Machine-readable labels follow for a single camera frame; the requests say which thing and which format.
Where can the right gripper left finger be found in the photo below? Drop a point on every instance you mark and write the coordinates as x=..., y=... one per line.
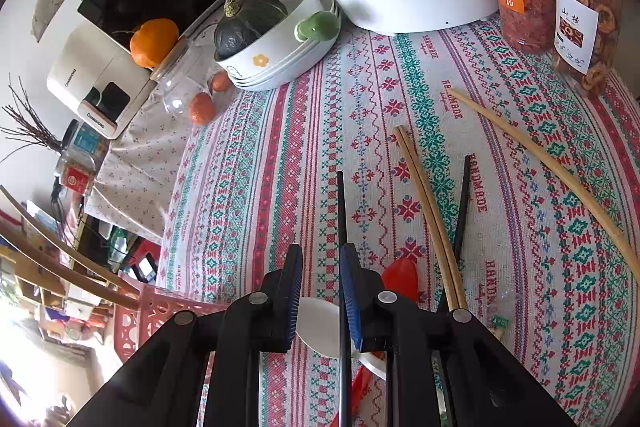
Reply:
x=285, y=301

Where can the wrapped disposable chopsticks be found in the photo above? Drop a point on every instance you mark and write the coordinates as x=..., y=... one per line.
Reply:
x=498, y=325

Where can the jar of dried hawthorn slices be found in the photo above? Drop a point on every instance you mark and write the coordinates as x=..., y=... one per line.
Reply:
x=586, y=34

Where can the white plastic spoon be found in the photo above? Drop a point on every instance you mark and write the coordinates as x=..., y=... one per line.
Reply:
x=318, y=326

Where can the red plastic spoon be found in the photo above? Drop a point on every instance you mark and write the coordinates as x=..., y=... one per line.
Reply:
x=401, y=277

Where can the white air fryer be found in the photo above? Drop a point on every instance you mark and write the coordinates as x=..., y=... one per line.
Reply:
x=99, y=81

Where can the dark green pumpkin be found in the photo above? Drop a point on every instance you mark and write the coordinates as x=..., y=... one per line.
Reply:
x=244, y=22

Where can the bamboo chopstick pair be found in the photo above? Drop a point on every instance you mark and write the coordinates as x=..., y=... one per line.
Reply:
x=448, y=267

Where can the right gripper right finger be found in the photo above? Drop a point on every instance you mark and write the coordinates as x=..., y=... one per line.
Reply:
x=361, y=287

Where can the white ceramic casserole dish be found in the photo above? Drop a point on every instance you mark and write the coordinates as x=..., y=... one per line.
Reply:
x=279, y=57

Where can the pink plastic basket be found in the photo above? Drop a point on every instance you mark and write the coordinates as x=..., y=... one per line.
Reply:
x=156, y=307

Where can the orange tangerine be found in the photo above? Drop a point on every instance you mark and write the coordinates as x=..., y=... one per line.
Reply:
x=152, y=41

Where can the patterned tablecloth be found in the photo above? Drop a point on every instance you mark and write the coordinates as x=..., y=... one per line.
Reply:
x=263, y=176

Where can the black chopstick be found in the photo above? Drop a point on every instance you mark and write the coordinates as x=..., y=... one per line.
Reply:
x=344, y=415
x=463, y=209

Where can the white floral cloth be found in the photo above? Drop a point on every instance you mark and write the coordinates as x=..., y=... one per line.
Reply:
x=134, y=185

